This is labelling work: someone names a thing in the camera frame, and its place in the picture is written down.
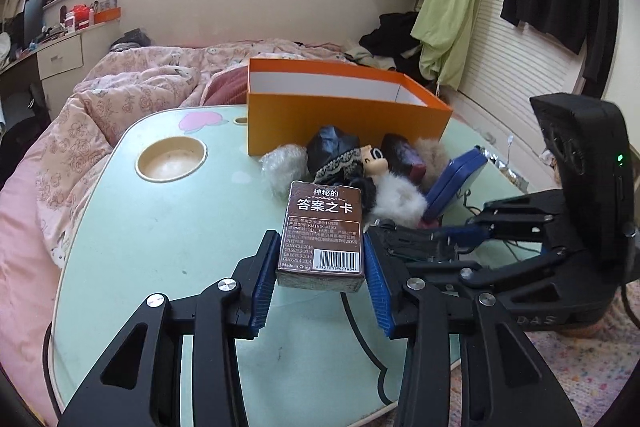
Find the brown furry scrunchie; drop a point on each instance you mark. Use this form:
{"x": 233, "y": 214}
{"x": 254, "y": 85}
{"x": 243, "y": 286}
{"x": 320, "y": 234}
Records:
{"x": 435, "y": 157}

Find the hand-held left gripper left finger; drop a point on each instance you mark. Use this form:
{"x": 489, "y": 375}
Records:
{"x": 262, "y": 277}

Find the silver foil packet strip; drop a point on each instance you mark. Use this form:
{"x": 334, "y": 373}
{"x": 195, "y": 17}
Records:
{"x": 510, "y": 172}

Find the black clothes pile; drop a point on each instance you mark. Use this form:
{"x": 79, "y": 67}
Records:
{"x": 392, "y": 34}

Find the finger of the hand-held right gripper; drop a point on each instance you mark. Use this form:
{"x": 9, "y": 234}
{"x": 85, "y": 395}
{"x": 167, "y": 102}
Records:
{"x": 475, "y": 274}
{"x": 525, "y": 217}

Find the white furry scrunchie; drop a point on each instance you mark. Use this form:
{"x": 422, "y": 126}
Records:
{"x": 400, "y": 202}

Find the dark grey cloth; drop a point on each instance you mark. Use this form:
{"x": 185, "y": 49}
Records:
{"x": 130, "y": 41}

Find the blue case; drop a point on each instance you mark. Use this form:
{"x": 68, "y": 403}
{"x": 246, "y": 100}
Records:
{"x": 455, "y": 182}

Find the orange tray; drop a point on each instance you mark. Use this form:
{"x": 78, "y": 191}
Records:
{"x": 107, "y": 16}

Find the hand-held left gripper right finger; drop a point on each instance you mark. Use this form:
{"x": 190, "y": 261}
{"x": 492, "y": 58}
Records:
{"x": 377, "y": 287}

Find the pink pillow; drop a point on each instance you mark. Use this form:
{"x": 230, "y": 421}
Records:
{"x": 227, "y": 87}

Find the black lace-trimmed pouch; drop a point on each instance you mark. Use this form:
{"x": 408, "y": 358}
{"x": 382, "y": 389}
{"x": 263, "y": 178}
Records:
{"x": 330, "y": 144}

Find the black monitor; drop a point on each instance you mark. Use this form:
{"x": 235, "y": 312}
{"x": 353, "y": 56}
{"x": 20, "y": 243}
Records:
{"x": 33, "y": 19}

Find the dark red pouch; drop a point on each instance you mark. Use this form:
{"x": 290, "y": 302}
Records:
{"x": 400, "y": 152}

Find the brown card box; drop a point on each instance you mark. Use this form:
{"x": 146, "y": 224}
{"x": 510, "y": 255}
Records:
{"x": 320, "y": 227}

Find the green cartoon desktop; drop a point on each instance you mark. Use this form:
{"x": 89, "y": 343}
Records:
{"x": 165, "y": 232}

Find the pastel speckled rug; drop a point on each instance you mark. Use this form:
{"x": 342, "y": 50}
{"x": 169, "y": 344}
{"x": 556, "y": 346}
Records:
{"x": 600, "y": 372}

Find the pink floral quilt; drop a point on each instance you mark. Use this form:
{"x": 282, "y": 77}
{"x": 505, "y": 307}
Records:
{"x": 125, "y": 82}

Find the clear plastic wrapped item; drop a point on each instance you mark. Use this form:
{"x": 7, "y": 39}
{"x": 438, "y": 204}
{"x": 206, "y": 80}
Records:
{"x": 282, "y": 164}

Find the pink bed sheet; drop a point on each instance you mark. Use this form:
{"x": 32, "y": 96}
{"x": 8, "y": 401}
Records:
{"x": 25, "y": 257}

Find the white drawer cabinet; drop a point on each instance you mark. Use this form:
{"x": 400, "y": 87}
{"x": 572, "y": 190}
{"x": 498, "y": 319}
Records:
{"x": 60, "y": 57}

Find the black fuzzy hair accessory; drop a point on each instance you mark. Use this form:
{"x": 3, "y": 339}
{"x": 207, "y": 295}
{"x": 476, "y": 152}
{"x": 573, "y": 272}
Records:
{"x": 362, "y": 194}

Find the orange cardboard box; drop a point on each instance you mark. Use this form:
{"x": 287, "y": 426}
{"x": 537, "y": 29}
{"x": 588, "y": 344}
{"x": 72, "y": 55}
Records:
{"x": 325, "y": 117}

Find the white slatted cabinet door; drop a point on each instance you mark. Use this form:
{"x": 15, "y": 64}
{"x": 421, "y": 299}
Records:
{"x": 520, "y": 77}

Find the red jar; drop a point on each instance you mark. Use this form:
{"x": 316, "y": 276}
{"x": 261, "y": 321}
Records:
{"x": 82, "y": 17}

